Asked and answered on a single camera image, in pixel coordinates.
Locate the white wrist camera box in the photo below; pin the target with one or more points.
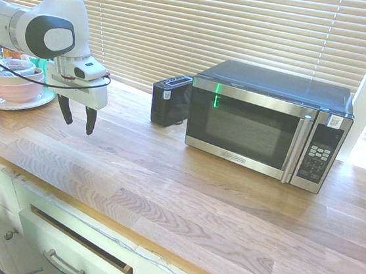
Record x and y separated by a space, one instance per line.
89 69

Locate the white bowl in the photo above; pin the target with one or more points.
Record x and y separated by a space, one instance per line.
12 69

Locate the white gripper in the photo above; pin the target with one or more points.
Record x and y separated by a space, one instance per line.
90 95

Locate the black toaster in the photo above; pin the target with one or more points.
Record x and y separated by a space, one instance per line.
169 100

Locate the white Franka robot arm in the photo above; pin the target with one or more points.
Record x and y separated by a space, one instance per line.
47 22

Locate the silver cabinet knob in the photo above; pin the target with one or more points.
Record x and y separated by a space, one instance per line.
11 234

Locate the white plate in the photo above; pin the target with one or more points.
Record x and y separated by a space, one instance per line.
18 100

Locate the wide beige window blind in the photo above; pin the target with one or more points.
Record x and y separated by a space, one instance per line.
228 33

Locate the stainless steel microwave oven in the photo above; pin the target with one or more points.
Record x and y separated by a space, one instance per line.
267 120

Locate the pink bowl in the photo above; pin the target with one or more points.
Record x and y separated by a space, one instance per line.
14 89

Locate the white open drawer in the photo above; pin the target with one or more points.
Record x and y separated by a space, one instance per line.
71 250

